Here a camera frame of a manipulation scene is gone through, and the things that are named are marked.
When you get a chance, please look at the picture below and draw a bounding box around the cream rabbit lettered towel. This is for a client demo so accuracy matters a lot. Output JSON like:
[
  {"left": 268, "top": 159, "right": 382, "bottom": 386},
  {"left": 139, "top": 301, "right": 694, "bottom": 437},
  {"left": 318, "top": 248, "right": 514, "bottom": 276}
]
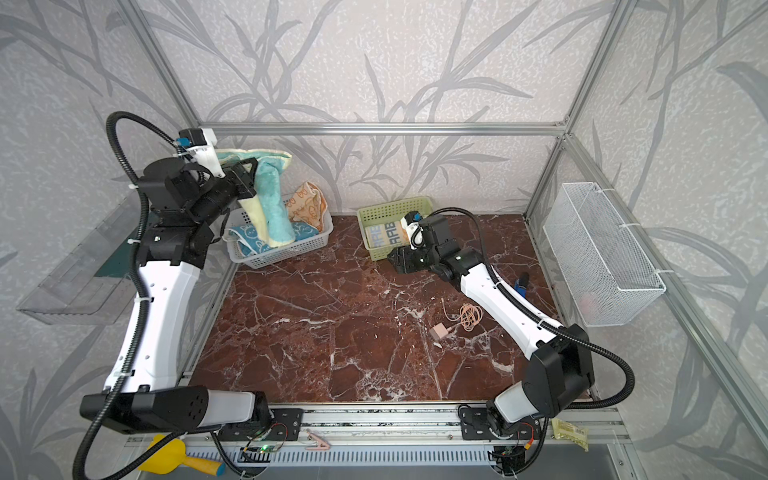
[{"left": 364, "top": 221, "right": 409, "bottom": 249}]

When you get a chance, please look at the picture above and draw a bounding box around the yellow and teal towel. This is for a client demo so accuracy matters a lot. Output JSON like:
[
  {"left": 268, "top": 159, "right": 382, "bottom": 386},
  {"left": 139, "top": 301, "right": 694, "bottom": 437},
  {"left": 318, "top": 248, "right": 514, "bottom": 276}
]
[{"left": 216, "top": 149, "right": 296, "bottom": 248}]

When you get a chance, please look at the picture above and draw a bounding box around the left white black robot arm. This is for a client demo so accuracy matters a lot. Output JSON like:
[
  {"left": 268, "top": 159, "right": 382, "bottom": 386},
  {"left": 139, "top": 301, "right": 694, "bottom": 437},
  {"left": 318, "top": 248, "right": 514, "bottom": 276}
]
[{"left": 72, "top": 111, "right": 273, "bottom": 479}]

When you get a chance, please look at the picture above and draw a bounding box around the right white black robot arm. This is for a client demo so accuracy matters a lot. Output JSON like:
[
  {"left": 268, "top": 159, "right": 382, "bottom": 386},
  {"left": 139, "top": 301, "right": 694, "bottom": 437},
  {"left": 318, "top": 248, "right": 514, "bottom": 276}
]
[{"left": 388, "top": 209, "right": 636, "bottom": 438}]

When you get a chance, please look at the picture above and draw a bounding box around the green plastic basket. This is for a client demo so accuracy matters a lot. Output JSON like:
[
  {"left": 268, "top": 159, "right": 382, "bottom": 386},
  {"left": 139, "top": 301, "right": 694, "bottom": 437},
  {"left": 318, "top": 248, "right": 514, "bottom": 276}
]
[{"left": 357, "top": 196, "right": 433, "bottom": 261}]

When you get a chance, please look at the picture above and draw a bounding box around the white plastic laundry basket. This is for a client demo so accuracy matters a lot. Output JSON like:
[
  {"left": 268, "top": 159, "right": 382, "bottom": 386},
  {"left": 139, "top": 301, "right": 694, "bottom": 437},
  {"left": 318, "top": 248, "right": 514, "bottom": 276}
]
[{"left": 223, "top": 209, "right": 333, "bottom": 269}]

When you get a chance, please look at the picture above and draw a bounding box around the orange patterned towel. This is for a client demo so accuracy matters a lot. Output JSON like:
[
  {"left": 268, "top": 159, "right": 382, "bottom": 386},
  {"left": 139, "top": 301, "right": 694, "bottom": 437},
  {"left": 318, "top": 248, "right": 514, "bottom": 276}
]
[{"left": 285, "top": 181, "right": 328, "bottom": 233}]

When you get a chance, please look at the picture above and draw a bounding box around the pink clothespin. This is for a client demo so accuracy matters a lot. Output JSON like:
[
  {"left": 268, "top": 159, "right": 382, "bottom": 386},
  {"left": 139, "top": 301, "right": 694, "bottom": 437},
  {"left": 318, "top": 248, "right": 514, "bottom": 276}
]
[{"left": 305, "top": 431, "right": 331, "bottom": 451}]

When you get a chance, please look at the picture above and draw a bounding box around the yellow paper tag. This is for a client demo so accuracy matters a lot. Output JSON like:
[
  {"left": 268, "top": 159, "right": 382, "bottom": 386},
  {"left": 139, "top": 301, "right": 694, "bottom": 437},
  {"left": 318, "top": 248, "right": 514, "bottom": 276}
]
[{"left": 551, "top": 418, "right": 589, "bottom": 452}]

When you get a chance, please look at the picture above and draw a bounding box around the green circuit board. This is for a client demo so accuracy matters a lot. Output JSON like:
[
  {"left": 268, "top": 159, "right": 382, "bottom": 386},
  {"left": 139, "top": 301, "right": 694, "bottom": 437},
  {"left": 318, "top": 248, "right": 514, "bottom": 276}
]
[{"left": 242, "top": 443, "right": 284, "bottom": 456}]

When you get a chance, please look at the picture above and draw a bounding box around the yellow plastic scoop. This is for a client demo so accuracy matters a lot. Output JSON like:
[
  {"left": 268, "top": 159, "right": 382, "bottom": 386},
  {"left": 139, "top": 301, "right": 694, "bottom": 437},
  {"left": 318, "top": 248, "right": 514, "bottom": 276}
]
[{"left": 138, "top": 439, "right": 226, "bottom": 477}]

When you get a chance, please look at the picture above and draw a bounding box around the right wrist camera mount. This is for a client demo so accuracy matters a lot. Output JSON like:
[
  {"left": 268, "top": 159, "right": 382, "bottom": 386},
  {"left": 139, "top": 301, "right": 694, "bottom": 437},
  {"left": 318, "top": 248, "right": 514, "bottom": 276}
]
[{"left": 400, "top": 211, "right": 423, "bottom": 249}]

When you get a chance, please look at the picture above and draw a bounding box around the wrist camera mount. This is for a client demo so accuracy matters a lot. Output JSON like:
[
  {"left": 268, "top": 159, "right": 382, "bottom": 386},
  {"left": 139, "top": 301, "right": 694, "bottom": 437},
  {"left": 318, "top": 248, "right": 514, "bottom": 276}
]
[
  {"left": 400, "top": 211, "right": 423, "bottom": 249},
  {"left": 176, "top": 128, "right": 225, "bottom": 178}
]

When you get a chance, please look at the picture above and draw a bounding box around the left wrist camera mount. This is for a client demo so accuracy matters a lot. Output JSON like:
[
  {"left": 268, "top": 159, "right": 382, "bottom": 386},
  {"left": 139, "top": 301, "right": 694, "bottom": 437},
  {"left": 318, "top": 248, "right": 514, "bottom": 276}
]
[{"left": 176, "top": 128, "right": 225, "bottom": 178}]

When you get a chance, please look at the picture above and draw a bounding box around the clear acrylic wall shelf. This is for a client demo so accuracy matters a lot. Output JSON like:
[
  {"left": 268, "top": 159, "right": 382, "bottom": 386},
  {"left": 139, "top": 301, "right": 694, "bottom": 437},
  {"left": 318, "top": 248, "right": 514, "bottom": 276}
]
[{"left": 17, "top": 194, "right": 140, "bottom": 326}]

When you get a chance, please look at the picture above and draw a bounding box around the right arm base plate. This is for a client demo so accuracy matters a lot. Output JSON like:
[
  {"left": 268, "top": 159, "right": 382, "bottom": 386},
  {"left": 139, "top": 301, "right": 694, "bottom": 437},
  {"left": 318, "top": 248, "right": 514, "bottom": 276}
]
[{"left": 457, "top": 404, "right": 541, "bottom": 443}]

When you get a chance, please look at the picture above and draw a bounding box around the white wire mesh basket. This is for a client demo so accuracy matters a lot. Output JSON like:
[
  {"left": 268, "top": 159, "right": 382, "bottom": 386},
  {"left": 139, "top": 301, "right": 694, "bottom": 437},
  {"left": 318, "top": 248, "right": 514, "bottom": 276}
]
[{"left": 543, "top": 182, "right": 666, "bottom": 327}]

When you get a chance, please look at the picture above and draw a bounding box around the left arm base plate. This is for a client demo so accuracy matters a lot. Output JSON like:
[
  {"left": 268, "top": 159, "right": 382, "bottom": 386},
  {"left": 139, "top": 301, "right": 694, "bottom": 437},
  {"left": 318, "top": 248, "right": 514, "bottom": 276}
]
[{"left": 218, "top": 408, "right": 304, "bottom": 442}]

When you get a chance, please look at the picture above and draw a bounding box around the aluminium front rail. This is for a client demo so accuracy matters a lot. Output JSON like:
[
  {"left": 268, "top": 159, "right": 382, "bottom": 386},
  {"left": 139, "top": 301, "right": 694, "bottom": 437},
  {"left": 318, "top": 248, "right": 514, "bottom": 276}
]
[{"left": 125, "top": 403, "right": 631, "bottom": 448}]

